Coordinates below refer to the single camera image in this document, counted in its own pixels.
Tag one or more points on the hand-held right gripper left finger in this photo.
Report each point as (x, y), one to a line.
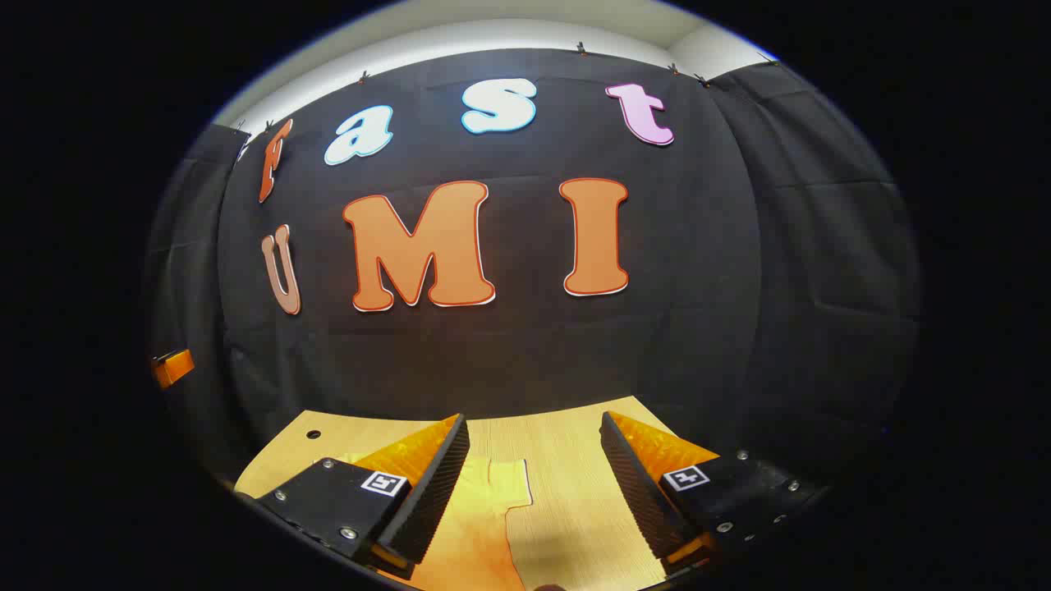
(439, 484)

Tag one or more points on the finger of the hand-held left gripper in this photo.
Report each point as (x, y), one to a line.
(172, 368)

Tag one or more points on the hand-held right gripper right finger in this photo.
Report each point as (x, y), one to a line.
(628, 484)

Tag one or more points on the orange polo T-shirt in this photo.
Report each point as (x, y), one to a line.
(476, 533)

